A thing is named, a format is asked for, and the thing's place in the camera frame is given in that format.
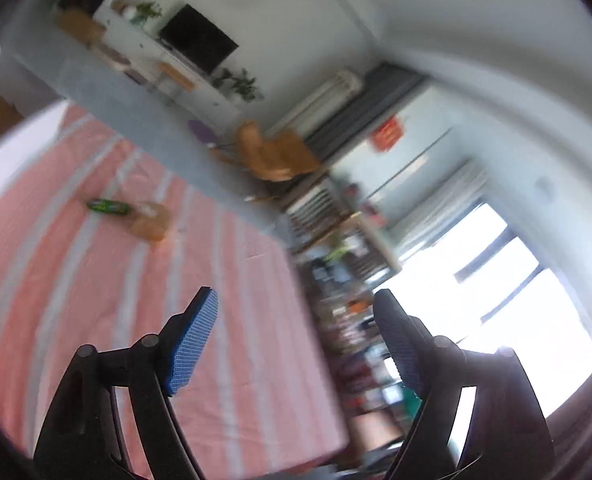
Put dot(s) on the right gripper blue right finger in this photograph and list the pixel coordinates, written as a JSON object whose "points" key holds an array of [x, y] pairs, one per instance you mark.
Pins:
{"points": [[507, 437]]}

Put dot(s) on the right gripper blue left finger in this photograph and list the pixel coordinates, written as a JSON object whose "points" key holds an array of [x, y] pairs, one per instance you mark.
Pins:
{"points": [[81, 437]]}

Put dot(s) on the bagged sliced bread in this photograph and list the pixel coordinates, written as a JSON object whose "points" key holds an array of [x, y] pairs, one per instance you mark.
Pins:
{"points": [[150, 222]]}

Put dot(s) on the green sausage snack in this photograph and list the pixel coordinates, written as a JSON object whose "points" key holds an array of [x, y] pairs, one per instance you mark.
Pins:
{"points": [[113, 207]]}

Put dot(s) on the striped red grey tablecloth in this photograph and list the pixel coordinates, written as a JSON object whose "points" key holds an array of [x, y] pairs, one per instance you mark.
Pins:
{"points": [[260, 399]]}

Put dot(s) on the orange lounge chair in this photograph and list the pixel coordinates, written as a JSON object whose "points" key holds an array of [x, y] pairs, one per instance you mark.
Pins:
{"points": [[281, 158]]}

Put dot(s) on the wooden bench stool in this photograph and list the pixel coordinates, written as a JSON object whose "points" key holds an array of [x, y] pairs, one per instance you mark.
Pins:
{"points": [[182, 82]]}

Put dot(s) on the potted green plant right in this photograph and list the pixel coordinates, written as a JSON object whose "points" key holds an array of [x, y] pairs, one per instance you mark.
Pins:
{"points": [[239, 86]]}

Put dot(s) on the white tv cabinet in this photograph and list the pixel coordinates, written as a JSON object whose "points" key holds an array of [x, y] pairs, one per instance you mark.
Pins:
{"points": [[144, 53]]}

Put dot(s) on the black flat television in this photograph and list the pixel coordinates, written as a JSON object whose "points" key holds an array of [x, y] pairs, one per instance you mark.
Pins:
{"points": [[197, 39]]}

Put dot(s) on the green plant white vase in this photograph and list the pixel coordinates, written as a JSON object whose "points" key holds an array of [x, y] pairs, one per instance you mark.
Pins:
{"points": [[138, 14]]}

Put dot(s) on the red wall decoration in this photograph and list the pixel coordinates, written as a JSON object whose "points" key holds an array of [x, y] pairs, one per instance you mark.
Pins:
{"points": [[387, 135]]}

